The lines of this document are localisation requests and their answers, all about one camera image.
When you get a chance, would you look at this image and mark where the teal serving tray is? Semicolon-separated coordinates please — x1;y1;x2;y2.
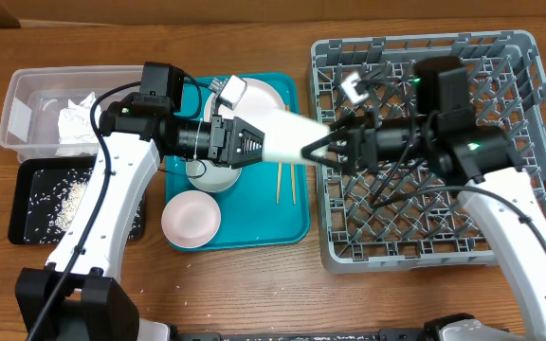
165;73;311;252

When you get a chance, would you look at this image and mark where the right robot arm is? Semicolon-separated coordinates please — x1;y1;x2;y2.
300;56;546;340

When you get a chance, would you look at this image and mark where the white paper cup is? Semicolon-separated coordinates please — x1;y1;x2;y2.
251;108;330;166

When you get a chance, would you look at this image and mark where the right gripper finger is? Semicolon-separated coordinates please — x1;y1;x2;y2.
300;131;346;169
329;113;373;137

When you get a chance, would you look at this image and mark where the large white plate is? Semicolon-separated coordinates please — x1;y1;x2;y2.
219;78;285;119

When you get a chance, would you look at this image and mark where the white napkin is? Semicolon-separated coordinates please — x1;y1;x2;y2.
56;92;99;157

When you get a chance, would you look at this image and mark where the wooden chopstick left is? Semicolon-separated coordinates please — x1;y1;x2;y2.
276;163;282;204

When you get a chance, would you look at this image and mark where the black rectangular tray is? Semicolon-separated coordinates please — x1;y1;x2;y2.
7;154;147;246

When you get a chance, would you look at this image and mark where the wooden chopstick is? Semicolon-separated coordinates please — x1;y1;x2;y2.
276;163;282;204
290;163;297;205

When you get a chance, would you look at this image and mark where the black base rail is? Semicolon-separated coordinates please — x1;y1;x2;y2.
168;312;511;341

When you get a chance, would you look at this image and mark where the clear plastic waste bin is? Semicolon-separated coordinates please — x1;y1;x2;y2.
0;65;142;162

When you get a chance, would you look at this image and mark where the pile of rice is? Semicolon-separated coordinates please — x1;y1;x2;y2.
25;168;144;242

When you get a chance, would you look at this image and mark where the pink small bowl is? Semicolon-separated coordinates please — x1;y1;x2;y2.
161;190;222;249

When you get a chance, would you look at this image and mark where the wooden chopstick right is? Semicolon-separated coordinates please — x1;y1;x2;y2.
290;163;297;205

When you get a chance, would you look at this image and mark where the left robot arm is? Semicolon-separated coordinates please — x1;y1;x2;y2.
15;62;264;340

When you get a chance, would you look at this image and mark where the grey dishwasher rack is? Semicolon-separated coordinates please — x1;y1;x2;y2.
310;30;546;273

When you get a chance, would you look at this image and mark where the grey bowl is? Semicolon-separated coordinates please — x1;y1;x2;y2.
186;160;242;193

